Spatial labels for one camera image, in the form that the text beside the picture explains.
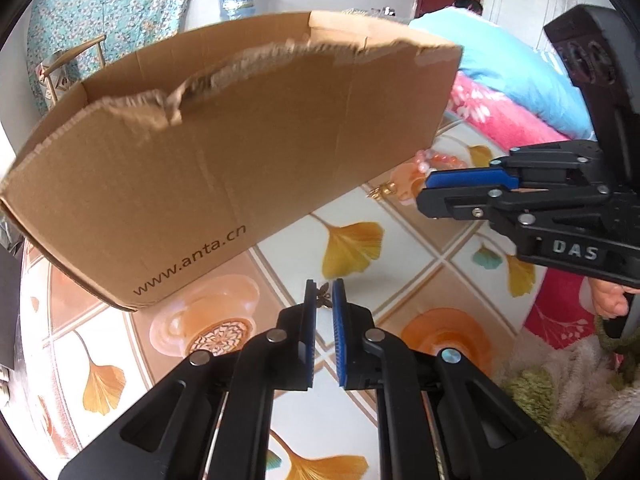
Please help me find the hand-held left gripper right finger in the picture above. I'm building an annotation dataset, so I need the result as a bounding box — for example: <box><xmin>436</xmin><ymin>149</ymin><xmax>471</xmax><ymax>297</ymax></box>
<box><xmin>331</xmin><ymin>278</ymin><xmax>586</xmax><ymax>480</ymax></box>

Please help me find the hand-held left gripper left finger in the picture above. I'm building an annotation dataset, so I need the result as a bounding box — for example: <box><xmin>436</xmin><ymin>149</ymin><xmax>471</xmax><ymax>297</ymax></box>
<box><xmin>57</xmin><ymin>279</ymin><xmax>318</xmax><ymax>480</ymax></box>

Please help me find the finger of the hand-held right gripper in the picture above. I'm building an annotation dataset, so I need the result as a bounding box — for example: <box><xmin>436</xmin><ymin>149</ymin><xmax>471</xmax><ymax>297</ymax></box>
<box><xmin>427</xmin><ymin>140</ymin><xmax>609</xmax><ymax>191</ymax></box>
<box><xmin>416</xmin><ymin>186</ymin><xmax>609</xmax><ymax>224</ymax></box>

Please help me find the pink bead bracelet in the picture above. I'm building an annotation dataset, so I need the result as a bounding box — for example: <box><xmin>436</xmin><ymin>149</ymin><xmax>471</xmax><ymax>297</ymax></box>
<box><xmin>414</xmin><ymin>149</ymin><xmax>468</xmax><ymax>177</ymax></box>

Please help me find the brown cardboard box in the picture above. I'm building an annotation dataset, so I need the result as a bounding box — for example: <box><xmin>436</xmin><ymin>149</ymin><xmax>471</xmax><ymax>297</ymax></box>
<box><xmin>0</xmin><ymin>10</ymin><xmax>463</xmax><ymax>313</ymax></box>

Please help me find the person's right hand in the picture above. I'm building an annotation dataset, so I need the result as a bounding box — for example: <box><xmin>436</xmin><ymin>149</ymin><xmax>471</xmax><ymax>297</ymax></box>
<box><xmin>589</xmin><ymin>276</ymin><xmax>640</xmax><ymax>320</ymax></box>

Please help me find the pink floral blanket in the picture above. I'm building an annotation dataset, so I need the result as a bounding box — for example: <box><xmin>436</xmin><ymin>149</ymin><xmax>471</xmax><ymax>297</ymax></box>
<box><xmin>447</xmin><ymin>72</ymin><xmax>598</xmax><ymax>333</ymax></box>

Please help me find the orange floral tile tablecloth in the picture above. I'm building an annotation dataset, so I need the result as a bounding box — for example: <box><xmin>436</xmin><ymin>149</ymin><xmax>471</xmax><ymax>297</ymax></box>
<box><xmin>15</xmin><ymin>120</ymin><xmax>596</xmax><ymax>480</ymax></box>

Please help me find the light blue blanket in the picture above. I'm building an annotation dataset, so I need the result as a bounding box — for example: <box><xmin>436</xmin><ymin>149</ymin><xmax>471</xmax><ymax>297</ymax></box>
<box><xmin>407</xmin><ymin>7</ymin><xmax>596</xmax><ymax>141</ymax></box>

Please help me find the dark cabinet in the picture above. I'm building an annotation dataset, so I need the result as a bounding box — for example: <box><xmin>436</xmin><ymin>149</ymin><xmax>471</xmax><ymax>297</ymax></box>
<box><xmin>0</xmin><ymin>250</ymin><xmax>23</xmax><ymax>371</ymax></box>

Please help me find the wooden chair with black seat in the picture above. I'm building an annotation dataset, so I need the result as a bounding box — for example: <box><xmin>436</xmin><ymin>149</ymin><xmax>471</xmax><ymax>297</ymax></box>
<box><xmin>39</xmin><ymin>35</ymin><xmax>107</xmax><ymax>111</ymax></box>

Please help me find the teal floral hanging cloth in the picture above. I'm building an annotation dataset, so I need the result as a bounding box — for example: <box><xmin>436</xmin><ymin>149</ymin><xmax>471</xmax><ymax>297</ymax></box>
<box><xmin>27</xmin><ymin>0</ymin><xmax>206</xmax><ymax>111</ymax></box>

